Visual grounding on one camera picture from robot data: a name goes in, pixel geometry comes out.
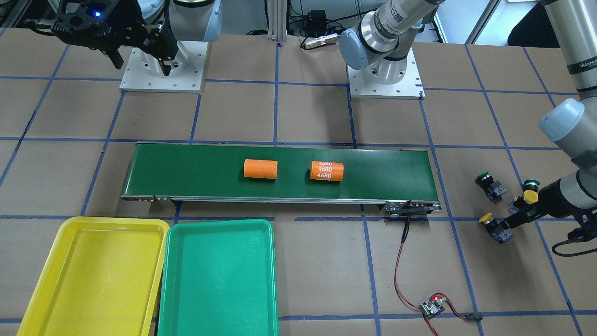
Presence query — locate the small motor controller board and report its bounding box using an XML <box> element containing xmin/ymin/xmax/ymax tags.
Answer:
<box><xmin>418</xmin><ymin>296</ymin><xmax>445</xmax><ymax>319</ymax></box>

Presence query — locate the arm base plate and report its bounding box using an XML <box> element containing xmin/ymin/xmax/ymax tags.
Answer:
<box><xmin>346</xmin><ymin>49</ymin><xmax>426</xmax><ymax>99</ymax></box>
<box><xmin>120</xmin><ymin>41</ymin><xmax>211</xmax><ymax>93</ymax></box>

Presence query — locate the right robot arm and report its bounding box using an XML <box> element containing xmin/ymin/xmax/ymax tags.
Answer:
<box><xmin>37</xmin><ymin>0</ymin><xmax>222</xmax><ymax>76</ymax></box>

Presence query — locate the green push button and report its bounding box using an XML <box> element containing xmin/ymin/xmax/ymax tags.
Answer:
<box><xmin>475</xmin><ymin>170</ymin><xmax>507</xmax><ymax>201</ymax></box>
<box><xmin>522</xmin><ymin>179</ymin><xmax>540</xmax><ymax>193</ymax></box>

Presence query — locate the red black power cable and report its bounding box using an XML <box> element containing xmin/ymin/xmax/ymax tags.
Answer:
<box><xmin>394</xmin><ymin>216</ymin><xmax>483</xmax><ymax>336</ymax></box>

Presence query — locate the plain orange cylinder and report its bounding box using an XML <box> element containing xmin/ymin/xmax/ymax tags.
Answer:
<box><xmin>243</xmin><ymin>159</ymin><xmax>278</xmax><ymax>180</ymax></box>

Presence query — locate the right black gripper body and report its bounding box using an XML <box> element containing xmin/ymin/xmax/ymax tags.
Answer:
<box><xmin>50</xmin><ymin>0</ymin><xmax>145</xmax><ymax>49</ymax></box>

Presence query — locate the yellow plastic tray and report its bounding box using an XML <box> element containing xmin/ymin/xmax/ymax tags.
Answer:
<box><xmin>17</xmin><ymin>217</ymin><xmax>170</xmax><ymax>336</ymax></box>

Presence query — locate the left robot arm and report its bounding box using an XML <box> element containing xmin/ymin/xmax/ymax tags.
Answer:
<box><xmin>339</xmin><ymin>0</ymin><xmax>596</xmax><ymax>236</ymax></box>

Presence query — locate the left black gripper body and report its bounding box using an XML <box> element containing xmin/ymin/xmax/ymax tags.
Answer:
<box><xmin>537</xmin><ymin>179</ymin><xmax>579</xmax><ymax>218</ymax></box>

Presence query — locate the green push button outer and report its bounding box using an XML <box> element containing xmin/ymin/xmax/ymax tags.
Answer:
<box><xmin>522</xmin><ymin>179</ymin><xmax>540</xmax><ymax>193</ymax></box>

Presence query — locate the black power adapter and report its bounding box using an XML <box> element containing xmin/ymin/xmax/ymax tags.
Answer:
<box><xmin>304</xmin><ymin>9</ymin><xmax>327</xmax><ymax>37</ymax></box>

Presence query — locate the orange cylinder marked 4680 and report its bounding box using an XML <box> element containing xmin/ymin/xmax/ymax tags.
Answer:
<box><xmin>310</xmin><ymin>161</ymin><xmax>345</xmax><ymax>182</ymax></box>

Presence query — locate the green plastic tray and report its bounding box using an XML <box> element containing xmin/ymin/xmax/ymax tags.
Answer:
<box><xmin>157</xmin><ymin>219</ymin><xmax>279</xmax><ymax>336</ymax></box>

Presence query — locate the aluminium frame post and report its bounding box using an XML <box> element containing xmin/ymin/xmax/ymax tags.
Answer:
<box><xmin>266</xmin><ymin>0</ymin><xmax>288</xmax><ymax>44</ymax></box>

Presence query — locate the green push button inner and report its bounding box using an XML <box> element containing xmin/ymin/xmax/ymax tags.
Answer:
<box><xmin>475</xmin><ymin>170</ymin><xmax>507</xmax><ymax>201</ymax></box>

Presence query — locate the yellow push button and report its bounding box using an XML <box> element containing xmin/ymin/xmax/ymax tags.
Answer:
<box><xmin>509</xmin><ymin>189</ymin><xmax>539</xmax><ymax>213</ymax></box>
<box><xmin>478</xmin><ymin>212</ymin><xmax>512</xmax><ymax>244</ymax></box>

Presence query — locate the green conveyor belt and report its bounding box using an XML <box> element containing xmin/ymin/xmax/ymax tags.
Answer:
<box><xmin>121</xmin><ymin>143</ymin><xmax>442</xmax><ymax>217</ymax></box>

